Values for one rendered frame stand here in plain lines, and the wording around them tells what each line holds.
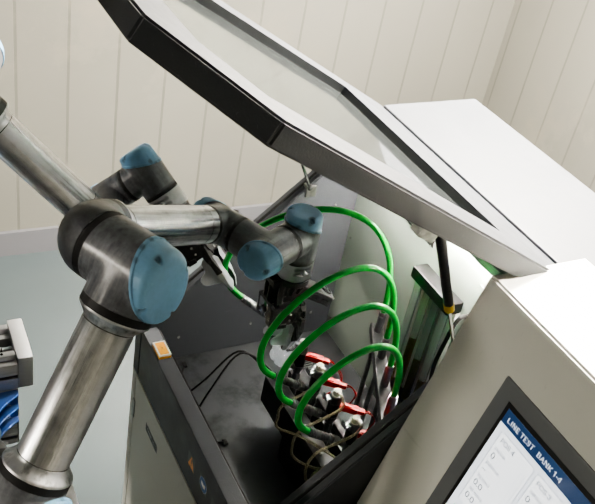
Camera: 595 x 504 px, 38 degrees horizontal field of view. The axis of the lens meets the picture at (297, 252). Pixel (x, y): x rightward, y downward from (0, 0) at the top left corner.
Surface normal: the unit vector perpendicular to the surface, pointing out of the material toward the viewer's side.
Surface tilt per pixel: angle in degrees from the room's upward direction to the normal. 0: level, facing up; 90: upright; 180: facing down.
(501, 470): 76
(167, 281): 84
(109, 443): 0
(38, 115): 90
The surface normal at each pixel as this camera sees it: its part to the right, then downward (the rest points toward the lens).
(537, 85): -0.89, 0.12
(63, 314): 0.17, -0.80
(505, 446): -0.82, -0.06
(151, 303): 0.83, 0.34
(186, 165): 0.42, 0.58
